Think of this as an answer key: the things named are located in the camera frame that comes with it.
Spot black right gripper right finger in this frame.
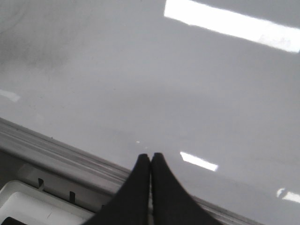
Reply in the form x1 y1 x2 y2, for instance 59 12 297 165
151 153 217 225

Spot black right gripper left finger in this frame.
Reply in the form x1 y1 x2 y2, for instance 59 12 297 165
84 154 150 225

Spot white plastic marker tray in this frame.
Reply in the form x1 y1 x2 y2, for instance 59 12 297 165
0 165 111 225

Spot white whiteboard with aluminium frame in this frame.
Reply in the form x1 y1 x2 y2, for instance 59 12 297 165
0 0 300 225

